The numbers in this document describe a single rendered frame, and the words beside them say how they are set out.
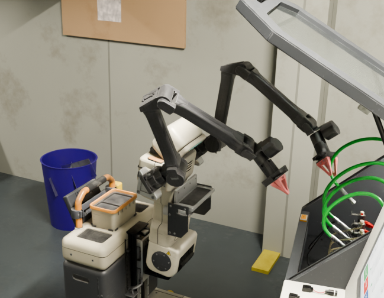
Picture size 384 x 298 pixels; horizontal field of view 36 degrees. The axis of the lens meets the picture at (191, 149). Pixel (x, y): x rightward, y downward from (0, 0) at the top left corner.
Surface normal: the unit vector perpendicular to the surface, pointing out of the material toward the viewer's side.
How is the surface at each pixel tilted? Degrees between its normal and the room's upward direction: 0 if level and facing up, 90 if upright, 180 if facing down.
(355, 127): 90
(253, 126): 90
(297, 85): 90
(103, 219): 92
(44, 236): 0
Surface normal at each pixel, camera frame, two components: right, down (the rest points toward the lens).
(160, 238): -0.43, 0.31
